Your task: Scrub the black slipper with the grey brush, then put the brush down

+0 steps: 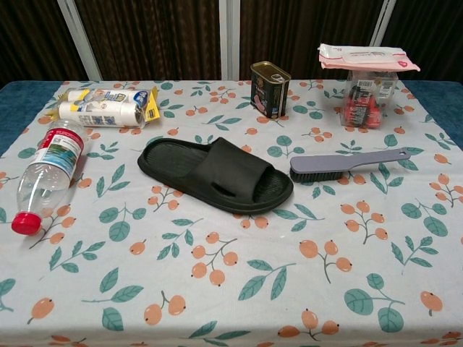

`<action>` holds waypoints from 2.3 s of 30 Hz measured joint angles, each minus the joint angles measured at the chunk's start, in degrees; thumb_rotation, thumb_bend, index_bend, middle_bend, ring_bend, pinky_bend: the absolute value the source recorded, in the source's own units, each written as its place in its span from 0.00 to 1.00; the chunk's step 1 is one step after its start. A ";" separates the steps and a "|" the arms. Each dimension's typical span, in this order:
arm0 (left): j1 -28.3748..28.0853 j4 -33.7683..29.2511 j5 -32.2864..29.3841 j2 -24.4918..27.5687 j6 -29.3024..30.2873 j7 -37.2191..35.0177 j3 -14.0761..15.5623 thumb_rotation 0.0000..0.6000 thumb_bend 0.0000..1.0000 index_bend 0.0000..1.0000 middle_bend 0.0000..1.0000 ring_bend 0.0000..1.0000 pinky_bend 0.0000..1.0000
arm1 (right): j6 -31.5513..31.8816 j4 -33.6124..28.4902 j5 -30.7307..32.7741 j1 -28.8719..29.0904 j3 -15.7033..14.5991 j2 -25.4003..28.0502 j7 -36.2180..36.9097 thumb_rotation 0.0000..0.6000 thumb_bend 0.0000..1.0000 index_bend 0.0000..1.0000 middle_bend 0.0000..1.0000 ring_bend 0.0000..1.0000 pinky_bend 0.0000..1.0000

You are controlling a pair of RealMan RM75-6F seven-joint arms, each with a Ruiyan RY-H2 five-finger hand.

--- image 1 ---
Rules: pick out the black rubber slipper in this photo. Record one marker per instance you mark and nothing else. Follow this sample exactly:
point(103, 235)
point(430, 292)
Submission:
point(231, 159)

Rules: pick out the dark luncheon meat can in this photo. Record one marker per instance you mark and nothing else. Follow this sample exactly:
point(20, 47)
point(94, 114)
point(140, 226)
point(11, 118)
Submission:
point(267, 90)

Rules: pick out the floral print tablecloth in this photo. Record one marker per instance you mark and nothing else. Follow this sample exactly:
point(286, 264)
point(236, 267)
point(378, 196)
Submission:
point(231, 271)

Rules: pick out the clear box with red contents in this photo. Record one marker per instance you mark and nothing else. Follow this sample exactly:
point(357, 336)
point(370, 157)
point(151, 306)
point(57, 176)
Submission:
point(361, 108)

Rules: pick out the packaged white roll pair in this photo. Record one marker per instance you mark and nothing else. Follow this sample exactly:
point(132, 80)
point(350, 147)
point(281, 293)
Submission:
point(97, 112)

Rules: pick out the dark curtain partition panel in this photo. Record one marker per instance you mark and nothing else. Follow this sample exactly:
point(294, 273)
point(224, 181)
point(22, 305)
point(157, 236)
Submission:
point(434, 36)
point(29, 36)
point(307, 29)
point(155, 36)

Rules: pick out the pink wet wipes pack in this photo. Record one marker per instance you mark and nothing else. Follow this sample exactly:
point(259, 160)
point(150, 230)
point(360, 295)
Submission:
point(361, 58)

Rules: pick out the clear plastic bottle red cap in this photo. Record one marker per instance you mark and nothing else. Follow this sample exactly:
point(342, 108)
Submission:
point(54, 152)

